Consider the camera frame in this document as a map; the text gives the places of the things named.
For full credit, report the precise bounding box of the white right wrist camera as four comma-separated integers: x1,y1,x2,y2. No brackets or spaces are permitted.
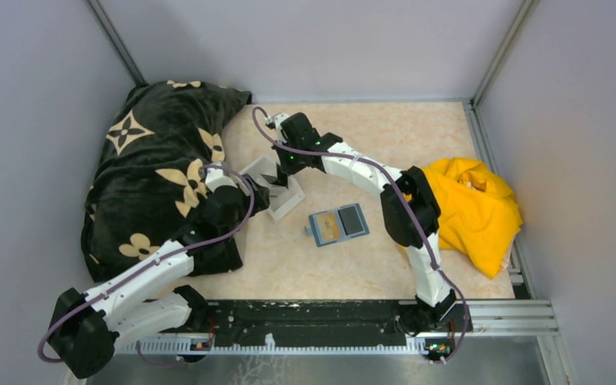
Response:
265,112,290,130

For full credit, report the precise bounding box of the blue leather card holder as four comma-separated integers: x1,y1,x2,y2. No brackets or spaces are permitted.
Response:
304,203,370,247

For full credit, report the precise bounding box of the gold striped credit card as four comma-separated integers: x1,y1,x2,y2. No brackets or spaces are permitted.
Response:
313,211,342,243

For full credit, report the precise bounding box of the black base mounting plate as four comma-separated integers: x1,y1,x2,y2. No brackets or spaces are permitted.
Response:
156,298,474,349

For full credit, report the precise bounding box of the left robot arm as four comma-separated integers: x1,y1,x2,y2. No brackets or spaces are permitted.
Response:
37,175,270,379

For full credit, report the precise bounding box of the yellow cloth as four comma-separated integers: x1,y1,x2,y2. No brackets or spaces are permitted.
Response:
423,157,523,279

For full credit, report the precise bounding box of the black floral blanket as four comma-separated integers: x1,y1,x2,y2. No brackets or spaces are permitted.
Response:
80,80,253,282

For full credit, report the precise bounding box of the white plastic card tray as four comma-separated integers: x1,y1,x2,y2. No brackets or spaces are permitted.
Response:
241,156,305,221

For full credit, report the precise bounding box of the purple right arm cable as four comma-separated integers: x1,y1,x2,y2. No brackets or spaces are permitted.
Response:
250,106,471,365

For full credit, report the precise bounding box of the grey card stack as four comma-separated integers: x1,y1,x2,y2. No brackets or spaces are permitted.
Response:
261,163,289,188

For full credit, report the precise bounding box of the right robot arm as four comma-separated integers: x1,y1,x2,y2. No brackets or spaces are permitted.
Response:
265,112,456,330

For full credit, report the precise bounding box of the aluminium frame rail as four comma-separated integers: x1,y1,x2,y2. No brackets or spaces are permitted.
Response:
76,298,560,357

